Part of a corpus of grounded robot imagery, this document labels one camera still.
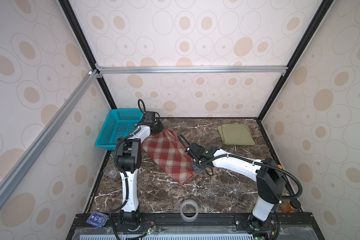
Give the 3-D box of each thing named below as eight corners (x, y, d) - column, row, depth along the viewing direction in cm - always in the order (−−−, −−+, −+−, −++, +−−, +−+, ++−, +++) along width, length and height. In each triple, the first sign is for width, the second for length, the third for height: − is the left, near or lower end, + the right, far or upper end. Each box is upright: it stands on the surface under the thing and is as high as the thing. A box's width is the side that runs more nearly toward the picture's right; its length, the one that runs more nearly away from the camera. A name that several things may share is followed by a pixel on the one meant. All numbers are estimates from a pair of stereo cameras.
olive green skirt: (221, 145, 107) (222, 142, 104) (217, 125, 119) (218, 122, 116) (253, 145, 107) (255, 142, 104) (246, 125, 119) (247, 122, 116)
